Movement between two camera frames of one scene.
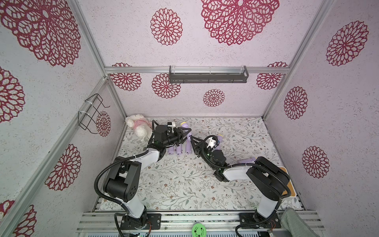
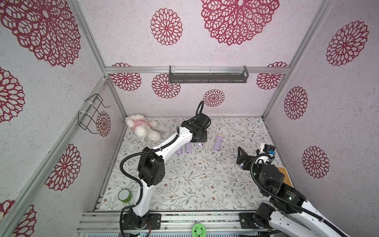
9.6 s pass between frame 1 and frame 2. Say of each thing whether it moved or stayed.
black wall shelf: stayed
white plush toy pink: stayed
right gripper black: moved
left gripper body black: moved
